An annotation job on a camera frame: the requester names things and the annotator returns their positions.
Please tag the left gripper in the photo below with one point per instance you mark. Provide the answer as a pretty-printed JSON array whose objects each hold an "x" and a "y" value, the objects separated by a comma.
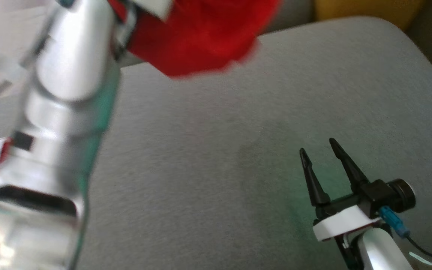
[{"x": 156, "y": 6}]

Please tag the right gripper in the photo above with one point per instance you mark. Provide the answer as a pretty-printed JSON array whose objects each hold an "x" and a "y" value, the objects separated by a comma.
[{"x": 345, "y": 221}]

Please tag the red shorts white waistband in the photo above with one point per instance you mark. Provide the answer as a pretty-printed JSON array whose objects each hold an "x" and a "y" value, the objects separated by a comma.
[{"x": 201, "y": 37}]

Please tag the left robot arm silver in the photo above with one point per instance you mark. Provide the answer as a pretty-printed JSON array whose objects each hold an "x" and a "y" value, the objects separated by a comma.
[{"x": 66, "y": 56}]

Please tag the grey sofa seat cushion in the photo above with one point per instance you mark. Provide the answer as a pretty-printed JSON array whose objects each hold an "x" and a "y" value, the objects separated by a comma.
[{"x": 219, "y": 131}]

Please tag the grey sofa side section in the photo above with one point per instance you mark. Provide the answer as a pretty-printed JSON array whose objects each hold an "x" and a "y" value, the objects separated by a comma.
[{"x": 294, "y": 15}]

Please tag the yellow cushion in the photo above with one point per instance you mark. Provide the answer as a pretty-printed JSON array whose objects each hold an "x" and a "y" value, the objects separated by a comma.
[{"x": 366, "y": 11}]

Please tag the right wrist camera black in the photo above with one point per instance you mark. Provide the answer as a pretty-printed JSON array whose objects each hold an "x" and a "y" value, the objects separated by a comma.
[{"x": 402, "y": 194}]

